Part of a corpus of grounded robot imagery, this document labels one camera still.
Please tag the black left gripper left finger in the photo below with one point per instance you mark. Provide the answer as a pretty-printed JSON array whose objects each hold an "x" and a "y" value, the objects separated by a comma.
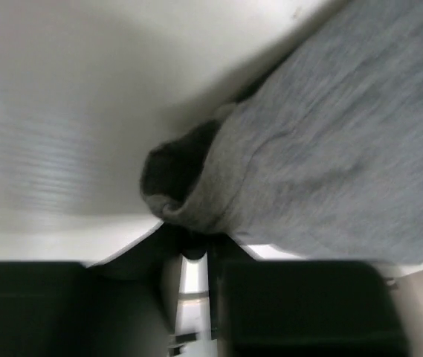
[{"x": 154, "y": 260}]

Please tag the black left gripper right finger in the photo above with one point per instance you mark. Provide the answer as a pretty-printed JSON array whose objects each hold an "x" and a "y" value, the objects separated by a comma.
[{"x": 233, "y": 290}]

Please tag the grey cotton shorts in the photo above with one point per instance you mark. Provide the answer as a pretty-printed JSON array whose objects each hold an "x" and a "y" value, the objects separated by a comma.
[{"x": 326, "y": 159}]

